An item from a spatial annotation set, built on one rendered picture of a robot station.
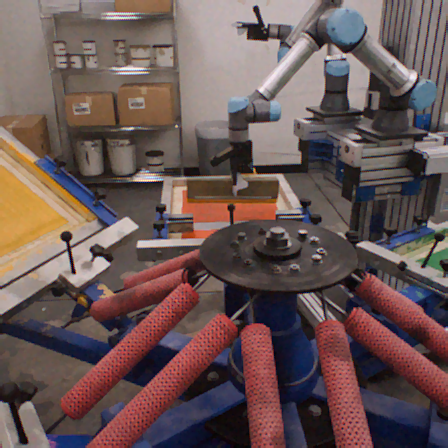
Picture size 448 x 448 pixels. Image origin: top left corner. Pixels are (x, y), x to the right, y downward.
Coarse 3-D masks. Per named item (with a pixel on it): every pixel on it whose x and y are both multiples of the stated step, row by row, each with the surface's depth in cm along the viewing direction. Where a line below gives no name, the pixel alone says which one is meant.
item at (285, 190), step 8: (200, 176) 235; (208, 176) 235; (216, 176) 235; (224, 176) 235; (248, 176) 235; (256, 176) 235; (264, 176) 235; (272, 176) 235; (280, 176) 234; (168, 184) 225; (176, 184) 232; (184, 184) 232; (280, 184) 224; (288, 184) 223; (168, 192) 215; (280, 192) 222; (288, 192) 213; (168, 200) 206; (288, 200) 206; (296, 200) 204; (168, 208) 197
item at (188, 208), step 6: (186, 192) 225; (186, 198) 218; (186, 204) 211; (192, 204) 211; (186, 210) 204; (192, 210) 204; (186, 234) 182; (192, 234) 182; (198, 234) 182; (204, 234) 182
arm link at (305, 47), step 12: (312, 24) 178; (312, 36) 178; (300, 48) 180; (312, 48) 180; (288, 60) 181; (300, 60) 181; (276, 72) 182; (288, 72) 181; (264, 84) 183; (276, 84) 182; (252, 96) 184; (264, 96) 183
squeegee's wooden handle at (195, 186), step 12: (192, 180) 181; (204, 180) 181; (216, 180) 182; (228, 180) 182; (252, 180) 183; (264, 180) 183; (276, 180) 184; (192, 192) 183; (204, 192) 183; (216, 192) 183; (228, 192) 184; (240, 192) 184; (252, 192) 185; (264, 192) 185; (276, 192) 185
